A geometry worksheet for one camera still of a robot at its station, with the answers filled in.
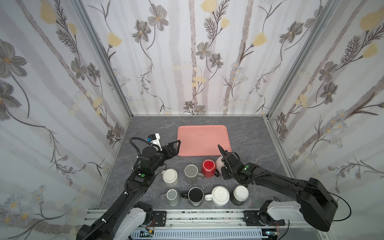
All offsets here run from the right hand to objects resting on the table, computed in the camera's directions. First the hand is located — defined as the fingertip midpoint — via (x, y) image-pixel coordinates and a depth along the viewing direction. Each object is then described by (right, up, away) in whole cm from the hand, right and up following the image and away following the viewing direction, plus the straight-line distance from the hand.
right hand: (221, 166), depth 86 cm
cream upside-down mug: (-29, -4, -5) cm, 30 cm away
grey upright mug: (-17, -2, -7) cm, 19 cm away
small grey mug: (-27, -12, -14) cm, 33 cm away
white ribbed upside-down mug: (-3, -12, -11) cm, 17 cm away
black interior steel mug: (-15, -11, -12) cm, 23 cm away
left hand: (-26, +16, -10) cm, 32 cm away
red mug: (-7, +1, -1) cm, 8 cm away
